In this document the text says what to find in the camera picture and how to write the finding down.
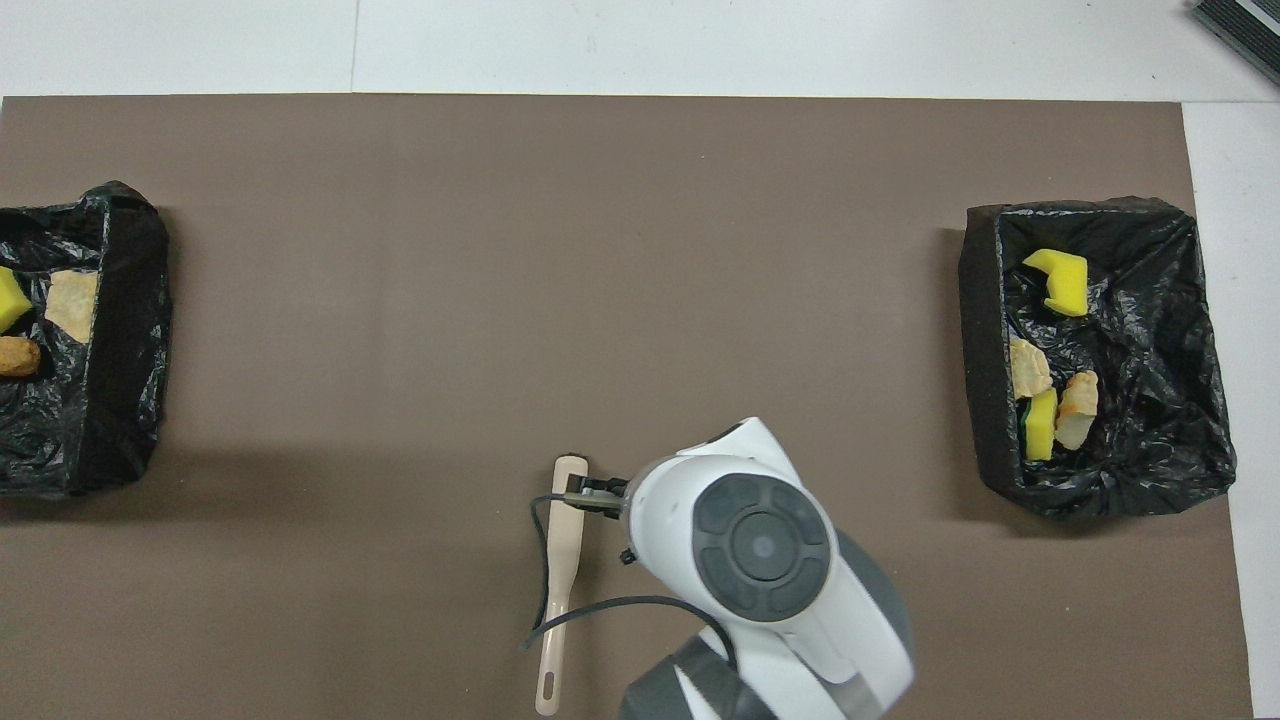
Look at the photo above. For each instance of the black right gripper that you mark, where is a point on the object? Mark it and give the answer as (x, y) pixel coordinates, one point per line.
(605, 497)

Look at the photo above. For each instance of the beige brush black bristles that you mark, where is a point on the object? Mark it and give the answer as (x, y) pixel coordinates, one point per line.
(560, 580)

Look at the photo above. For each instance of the yellow sponge piece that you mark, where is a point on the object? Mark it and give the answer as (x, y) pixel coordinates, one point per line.
(1042, 430)
(10, 298)

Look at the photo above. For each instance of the croissant piece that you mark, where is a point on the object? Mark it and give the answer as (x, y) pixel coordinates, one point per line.
(1030, 370)
(1077, 405)
(73, 303)

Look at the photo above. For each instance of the notched green yellow sponge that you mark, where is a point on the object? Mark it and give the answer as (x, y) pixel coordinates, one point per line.
(1068, 285)

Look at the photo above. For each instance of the brown fried croquette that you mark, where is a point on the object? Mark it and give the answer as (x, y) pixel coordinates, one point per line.
(18, 357)

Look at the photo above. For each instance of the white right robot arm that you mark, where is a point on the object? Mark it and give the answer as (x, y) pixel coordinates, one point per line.
(760, 550)

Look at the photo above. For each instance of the black bag-lined bin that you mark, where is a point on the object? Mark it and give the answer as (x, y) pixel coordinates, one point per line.
(120, 400)
(1150, 400)

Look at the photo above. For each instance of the brown paper table mat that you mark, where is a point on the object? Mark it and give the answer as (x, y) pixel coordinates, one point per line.
(400, 300)

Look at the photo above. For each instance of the dark ribbed box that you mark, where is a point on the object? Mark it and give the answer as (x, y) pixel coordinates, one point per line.
(1245, 25)

